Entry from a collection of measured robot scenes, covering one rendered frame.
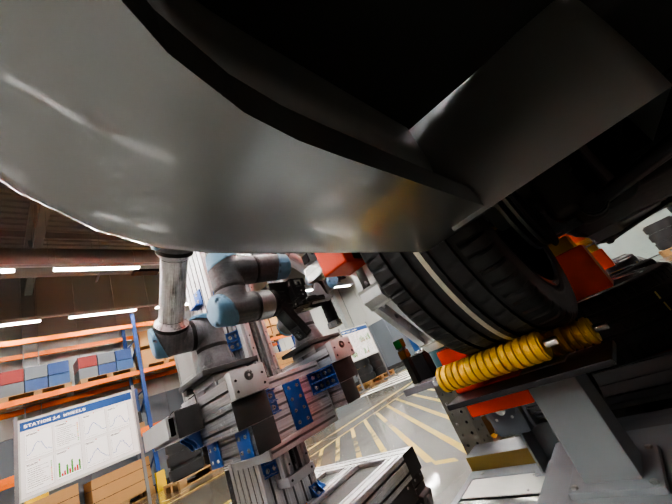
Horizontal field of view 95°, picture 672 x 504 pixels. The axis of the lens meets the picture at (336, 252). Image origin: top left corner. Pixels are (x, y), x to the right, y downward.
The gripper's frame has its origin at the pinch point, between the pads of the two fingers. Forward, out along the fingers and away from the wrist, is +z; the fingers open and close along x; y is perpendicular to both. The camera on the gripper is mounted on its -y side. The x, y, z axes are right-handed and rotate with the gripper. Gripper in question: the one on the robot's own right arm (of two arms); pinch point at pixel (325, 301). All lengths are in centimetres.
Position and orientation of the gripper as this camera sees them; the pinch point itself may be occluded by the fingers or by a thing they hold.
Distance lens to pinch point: 96.1
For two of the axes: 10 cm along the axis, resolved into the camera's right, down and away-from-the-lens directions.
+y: -3.9, -8.5, 3.5
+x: -6.3, 5.3, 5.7
